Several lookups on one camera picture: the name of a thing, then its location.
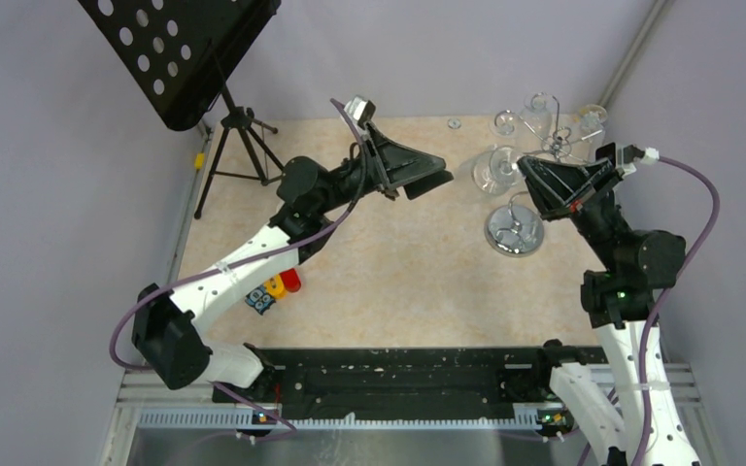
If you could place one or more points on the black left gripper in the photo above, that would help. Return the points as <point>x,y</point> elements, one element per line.
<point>395,167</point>

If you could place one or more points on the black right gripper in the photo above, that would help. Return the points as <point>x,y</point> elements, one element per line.
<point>562,190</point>

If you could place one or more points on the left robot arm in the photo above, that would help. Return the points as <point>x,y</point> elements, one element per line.
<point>170,322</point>

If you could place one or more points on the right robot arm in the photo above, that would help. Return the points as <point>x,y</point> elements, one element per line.
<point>642,427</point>

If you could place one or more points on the etched wine glass far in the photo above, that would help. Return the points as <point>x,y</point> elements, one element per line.
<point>539,114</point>

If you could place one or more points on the etched wine glass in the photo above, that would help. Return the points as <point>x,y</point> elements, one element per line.
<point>539,114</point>
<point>592,120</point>

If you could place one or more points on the etched wine glass near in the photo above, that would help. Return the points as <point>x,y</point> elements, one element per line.
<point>592,120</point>

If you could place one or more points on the red cylinder block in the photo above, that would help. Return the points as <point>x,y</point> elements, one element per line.
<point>291,280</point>

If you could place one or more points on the yellow clamp left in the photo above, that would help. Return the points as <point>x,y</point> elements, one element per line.
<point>199,161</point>

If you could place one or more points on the black perforated music stand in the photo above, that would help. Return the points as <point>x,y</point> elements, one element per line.
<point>181,54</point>

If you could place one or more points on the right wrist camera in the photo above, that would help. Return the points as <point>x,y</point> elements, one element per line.
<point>626,159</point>

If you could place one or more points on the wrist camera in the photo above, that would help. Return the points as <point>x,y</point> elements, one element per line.
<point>626,159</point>
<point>360,110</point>

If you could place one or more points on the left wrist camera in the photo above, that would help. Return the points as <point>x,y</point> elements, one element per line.
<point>360,110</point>

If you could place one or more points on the yellow ring block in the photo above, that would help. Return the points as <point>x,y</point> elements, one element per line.
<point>275,288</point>

